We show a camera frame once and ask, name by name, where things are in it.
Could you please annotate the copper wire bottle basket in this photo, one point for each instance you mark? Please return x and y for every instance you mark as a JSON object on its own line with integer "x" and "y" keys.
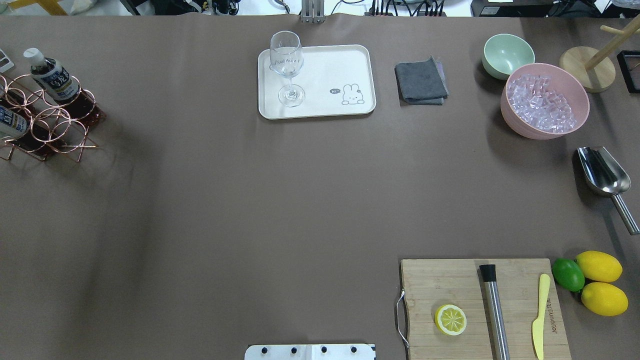
{"x": 51, "y": 130}

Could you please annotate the tea bottle picked up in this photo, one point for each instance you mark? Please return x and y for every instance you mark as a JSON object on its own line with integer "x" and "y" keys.
{"x": 12, "y": 125}

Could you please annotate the tea bottle middle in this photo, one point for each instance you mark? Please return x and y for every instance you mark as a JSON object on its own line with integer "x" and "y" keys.
{"x": 62, "y": 87}

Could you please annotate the white rabbit serving tray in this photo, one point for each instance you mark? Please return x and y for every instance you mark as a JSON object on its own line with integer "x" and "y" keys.
{"x": 337, "y": 80}

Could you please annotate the clear wine glass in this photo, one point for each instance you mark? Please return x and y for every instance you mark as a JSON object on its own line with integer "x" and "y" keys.
{"x": 287, "y": 59}

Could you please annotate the grey folded cloth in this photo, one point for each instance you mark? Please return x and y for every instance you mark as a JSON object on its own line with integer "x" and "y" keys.
{"x": 423, "y": 82}

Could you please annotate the bamboo cutting board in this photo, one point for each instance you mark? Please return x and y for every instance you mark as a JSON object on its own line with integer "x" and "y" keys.
{"x": 431, "y": 283}

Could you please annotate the half lemon slice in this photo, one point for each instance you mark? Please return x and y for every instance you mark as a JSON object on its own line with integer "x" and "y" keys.
{"x": 450, "y": 320}

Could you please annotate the green bowl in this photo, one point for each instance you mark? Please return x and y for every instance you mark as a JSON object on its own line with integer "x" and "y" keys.
{"x": 504, "y": 53}

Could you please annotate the steel muddler black tip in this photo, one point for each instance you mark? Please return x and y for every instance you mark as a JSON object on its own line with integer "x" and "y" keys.
{"x": 497, "y": 321}

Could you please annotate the pink bowl of ice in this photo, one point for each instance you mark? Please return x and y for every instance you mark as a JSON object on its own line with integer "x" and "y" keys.
{"x": 541, "y": 101}

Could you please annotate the yellow plastic knife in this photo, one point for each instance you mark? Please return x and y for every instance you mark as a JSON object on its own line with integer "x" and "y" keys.
{"x": 537, "y": 327}

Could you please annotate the green lime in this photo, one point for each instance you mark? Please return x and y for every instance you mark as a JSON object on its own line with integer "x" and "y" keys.
{"x": 568, "y": 274}

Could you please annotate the steel ice scoop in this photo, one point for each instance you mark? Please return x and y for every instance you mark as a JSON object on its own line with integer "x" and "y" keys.
{"x": 607, "y": 178}

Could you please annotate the yellow lemon far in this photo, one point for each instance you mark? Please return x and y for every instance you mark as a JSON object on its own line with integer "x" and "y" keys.
{"x": 599, "y": 266}

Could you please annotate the yellow lemon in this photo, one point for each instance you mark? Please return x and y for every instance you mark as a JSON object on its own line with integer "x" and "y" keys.
{"x": 604, "y": 299}
{"x": 599, "y": 266}

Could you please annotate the wooden cup tree stand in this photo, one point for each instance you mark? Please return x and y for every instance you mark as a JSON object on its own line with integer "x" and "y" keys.
{"x": 592, "y": 67}

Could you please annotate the yellow lemon near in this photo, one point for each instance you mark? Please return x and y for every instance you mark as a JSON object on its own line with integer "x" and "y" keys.
{"x": 604, "y": 299}

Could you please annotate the black framed glass tray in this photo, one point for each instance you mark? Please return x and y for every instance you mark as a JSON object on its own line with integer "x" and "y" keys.
{"x": 629, "y": 62}

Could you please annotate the aluminium frame post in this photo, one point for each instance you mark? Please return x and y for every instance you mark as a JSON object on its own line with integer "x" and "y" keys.
{"x": 312, "y": 12}

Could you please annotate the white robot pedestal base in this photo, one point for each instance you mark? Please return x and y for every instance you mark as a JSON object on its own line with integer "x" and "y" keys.
{"x": 327, "y": 351}

